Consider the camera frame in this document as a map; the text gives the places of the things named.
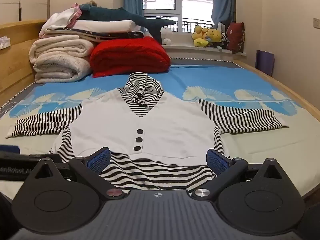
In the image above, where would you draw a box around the blue printed bedsheet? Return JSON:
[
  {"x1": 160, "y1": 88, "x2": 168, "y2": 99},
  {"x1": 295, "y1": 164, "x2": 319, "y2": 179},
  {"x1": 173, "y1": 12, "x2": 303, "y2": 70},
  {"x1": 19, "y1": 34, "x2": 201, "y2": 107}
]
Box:
[{"x1": 0, "y1": 57, "x2": 317, "y2": 200}]

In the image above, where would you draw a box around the yellow duck plush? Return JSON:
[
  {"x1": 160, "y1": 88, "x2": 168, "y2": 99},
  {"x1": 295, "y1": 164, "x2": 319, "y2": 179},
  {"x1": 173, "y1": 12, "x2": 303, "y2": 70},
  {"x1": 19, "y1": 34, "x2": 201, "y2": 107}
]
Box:
[{"x1": 192, "y1": 25, "x2": 209, "y2": 48}]

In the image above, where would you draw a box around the cream fleece folded blanket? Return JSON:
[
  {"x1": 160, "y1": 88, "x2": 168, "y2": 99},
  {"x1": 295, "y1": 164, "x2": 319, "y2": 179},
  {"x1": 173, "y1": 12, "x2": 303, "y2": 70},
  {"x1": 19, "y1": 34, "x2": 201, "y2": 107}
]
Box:
[{"x1": 33, "y1": 52, "x2": 92, "y2": 83}]

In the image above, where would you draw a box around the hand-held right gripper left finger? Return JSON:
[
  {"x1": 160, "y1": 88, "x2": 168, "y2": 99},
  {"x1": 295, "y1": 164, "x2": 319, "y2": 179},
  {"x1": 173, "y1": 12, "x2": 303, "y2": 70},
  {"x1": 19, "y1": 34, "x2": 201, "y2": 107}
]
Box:
[{"x1": 24, "y1": 147, "x2": 125, "y2": 200}]

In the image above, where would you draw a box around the white folded quilt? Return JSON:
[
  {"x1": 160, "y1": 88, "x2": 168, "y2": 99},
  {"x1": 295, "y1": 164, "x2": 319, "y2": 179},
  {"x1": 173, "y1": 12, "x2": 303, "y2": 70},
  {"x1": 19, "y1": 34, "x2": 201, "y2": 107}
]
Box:
[{"x1": 74, "y1": 19, "x2": 137, "y2": 33}]

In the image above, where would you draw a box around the purple bag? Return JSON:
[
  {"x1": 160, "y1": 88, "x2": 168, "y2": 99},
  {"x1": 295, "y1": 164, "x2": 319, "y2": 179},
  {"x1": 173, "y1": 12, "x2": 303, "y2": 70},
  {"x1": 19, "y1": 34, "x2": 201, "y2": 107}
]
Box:
[{"x1": 255, "y1": 49, "x2": 275, "y2": 77}]

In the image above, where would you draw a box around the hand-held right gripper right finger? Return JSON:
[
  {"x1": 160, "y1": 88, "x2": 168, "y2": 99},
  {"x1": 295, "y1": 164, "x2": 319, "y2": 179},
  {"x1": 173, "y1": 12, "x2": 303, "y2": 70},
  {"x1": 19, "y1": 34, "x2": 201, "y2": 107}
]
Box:
[{"x1": 192, "y1": 149, "x2": 293, "y2": 200}]

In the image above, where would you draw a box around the white windowsill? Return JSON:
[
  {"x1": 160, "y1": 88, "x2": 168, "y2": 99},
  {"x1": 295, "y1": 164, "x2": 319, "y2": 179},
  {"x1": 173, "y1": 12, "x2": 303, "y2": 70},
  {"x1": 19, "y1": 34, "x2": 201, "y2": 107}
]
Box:
[{"x1": 162, "y1": 44, "x2": 248, "y2": 56}]

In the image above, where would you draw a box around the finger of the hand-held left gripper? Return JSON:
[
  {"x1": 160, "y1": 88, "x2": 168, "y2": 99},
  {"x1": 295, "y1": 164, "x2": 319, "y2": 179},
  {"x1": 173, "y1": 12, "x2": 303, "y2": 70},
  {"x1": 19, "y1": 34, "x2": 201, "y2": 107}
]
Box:
[
  {"x1": 0, "y1": 151, "x2": 62, "y2": 166},
  {"x1": 0, "y1": 144, "x2": 20, "y2": 155}
]

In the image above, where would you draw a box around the tissue box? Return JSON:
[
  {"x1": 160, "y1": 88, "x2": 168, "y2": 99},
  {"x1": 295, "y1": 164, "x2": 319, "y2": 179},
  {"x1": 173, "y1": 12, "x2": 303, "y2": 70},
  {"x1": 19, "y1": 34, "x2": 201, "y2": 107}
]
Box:
[{"x1": 0, "y1": 37, "x2": 12, "y2": 50}]

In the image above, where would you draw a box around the red folded blanket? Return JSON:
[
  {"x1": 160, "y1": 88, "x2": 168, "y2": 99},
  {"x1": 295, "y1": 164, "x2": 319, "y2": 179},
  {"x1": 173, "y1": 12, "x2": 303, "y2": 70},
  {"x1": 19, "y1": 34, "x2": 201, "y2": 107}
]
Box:
[{"x1": 89, "y1": 36, "x2": 171, "y2": 78}]

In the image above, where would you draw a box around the striped white hooded top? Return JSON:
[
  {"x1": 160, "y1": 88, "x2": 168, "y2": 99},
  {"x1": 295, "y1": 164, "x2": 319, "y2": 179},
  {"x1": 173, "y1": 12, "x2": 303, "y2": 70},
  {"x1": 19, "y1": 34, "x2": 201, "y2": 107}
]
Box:
[{"x1": 5, "y1": 72, "x2": 289, "y2": 193}]

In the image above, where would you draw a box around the white plush toy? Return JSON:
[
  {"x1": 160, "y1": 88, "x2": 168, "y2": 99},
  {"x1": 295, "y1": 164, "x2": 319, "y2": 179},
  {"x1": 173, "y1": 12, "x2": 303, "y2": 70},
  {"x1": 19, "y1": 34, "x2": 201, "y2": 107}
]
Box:
[{"x1": 160, "y1": 26, "x2": 174, "y2": 46}]

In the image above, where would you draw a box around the white folded cloth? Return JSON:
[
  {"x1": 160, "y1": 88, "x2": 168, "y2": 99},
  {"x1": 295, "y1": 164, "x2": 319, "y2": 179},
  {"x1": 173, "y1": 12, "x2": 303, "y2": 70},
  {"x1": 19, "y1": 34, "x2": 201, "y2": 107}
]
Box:
[{"x1": 39, "y1": 7, "x2": 79, "y2": 37}]

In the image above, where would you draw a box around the black-white striped plush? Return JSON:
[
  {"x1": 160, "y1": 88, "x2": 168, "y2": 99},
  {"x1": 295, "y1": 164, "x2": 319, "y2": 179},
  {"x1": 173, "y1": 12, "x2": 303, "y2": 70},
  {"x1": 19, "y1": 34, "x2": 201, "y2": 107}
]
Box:
[{"x1": 216, "y1": 32, "x2": 232, "y2": 50}]

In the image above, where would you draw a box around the wooden headboard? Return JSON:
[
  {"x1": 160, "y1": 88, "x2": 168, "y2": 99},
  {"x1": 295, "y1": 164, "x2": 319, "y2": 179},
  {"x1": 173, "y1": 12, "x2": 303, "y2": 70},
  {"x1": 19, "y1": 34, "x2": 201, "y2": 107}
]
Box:
[{"x1": 0, "y1": 20, "x2": 49, "y2": 103}]

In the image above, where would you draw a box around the yellow round-face plush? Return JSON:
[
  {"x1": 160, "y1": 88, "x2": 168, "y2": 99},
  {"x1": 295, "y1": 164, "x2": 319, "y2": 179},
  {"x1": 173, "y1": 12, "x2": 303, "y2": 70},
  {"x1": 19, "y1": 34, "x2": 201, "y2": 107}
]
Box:
[{"x1": 206, "y1": 28, "x2": 223, "y2": 43}]

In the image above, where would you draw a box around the wooden bed frame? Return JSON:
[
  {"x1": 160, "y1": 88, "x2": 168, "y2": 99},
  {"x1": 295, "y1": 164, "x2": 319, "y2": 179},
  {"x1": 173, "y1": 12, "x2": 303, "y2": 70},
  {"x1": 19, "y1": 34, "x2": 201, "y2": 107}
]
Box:
[{"x1": 235, "y1": 59, "x2": 320, "y2": 205}]

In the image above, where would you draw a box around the pink cloth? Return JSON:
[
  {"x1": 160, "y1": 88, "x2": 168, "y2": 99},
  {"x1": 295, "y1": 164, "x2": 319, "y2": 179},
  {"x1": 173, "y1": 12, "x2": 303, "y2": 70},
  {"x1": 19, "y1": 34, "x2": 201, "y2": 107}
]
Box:
[{"x1": 69, "y1": 3, "x2": 83, "y2": 28}]

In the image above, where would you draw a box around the dark red cushion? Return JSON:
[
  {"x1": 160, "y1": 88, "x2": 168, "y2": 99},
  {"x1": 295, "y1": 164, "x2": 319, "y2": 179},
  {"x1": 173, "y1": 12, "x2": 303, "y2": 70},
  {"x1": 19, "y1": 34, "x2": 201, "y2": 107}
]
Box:
[{"x1": 226, "y1": 22, "x2": 246, "y2": 54}]

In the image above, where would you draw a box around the teal shark plush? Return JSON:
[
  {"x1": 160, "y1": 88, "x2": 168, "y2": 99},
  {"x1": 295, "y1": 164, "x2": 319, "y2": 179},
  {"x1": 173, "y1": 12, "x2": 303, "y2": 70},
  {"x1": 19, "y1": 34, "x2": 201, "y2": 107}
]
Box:
[{"x1": 79, "y1": 4, "x2": 177, "y2": 43}]

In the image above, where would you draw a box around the white wardrobe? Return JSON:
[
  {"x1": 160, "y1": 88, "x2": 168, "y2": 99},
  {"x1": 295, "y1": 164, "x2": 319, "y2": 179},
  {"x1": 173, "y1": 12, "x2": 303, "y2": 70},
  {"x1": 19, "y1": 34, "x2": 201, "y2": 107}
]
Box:
[{"x1": 0, "y1": 0, "x2": 52, "y2": 24}]

